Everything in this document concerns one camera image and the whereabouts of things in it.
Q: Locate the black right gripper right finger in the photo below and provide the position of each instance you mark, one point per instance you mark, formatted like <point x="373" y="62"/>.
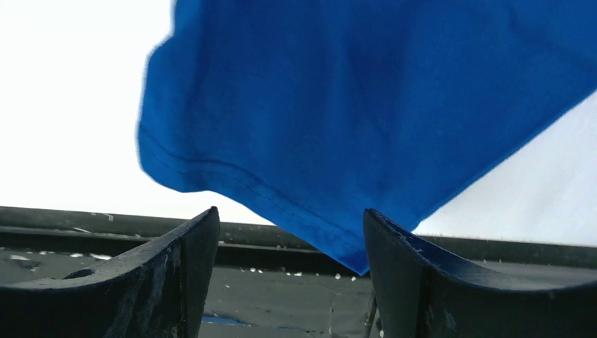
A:
<point x="453" y="287"/>

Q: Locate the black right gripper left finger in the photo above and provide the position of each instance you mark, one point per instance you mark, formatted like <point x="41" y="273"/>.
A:
<point x="157" y="289"/>

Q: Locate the blue printed t-shirt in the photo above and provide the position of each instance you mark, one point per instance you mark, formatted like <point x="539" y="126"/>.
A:
<point x="464" y="118"/>

